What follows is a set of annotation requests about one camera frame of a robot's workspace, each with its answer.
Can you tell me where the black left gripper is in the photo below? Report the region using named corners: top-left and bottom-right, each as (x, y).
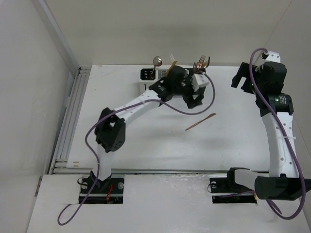
top-left (172, 72), bottom-right (203, 108)

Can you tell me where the small copper fork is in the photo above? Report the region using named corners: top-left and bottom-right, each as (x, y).
top-left (193, 61), bottom-right (201, 73)

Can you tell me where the gold fork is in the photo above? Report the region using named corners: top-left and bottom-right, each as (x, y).
top-left (200, 61), bottom-right (207, 70)

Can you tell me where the gold knife green handle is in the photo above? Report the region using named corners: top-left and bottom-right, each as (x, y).
top-left (166, 60), bottom-right (177, 77)

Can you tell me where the silver spoon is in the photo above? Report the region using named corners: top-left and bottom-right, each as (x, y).
top-left (151, 56), bottom-right (162, 80)

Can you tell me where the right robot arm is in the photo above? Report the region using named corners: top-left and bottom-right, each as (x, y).
top-left (225, 62), bottom-right (311, 200)

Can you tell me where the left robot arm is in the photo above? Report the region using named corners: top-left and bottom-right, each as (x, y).
top-left (87, 66), bottom-right (210, 193)

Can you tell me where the black bin in white caddy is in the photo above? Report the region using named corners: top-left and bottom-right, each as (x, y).
top-left (140, 68), bottom-right (156, 81)

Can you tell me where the black utensil caddy frame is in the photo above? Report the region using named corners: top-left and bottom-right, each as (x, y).
top-left (193, 71), bottom-right (206, 95)

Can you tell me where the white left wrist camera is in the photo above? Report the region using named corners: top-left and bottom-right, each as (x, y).
top-left (191, 73), bottom-right (209, 92)

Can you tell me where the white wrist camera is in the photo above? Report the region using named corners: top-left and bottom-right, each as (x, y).
top-left (191, 73), bottom-right (209, 92)
top-left (261, 50), bottom-right (281, 63)

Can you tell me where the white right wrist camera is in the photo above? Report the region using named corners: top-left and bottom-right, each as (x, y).
top-left (261, 50), bottom-right (281, 63)

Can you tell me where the white utensil caddy frame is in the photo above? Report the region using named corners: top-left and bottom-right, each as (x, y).
top-left (138, 68), bottom-right (167, 94)

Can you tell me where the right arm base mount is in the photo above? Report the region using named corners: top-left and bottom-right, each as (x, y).
top-left (208, 174), bottom-right (257, 204)

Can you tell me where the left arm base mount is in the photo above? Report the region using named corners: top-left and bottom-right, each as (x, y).
top-left (77, 177), bottom-right (124, 204)

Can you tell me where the aluminium rail left side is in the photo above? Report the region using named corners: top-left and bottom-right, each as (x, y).
top-left (47, 67), bottom-right (91, 175)

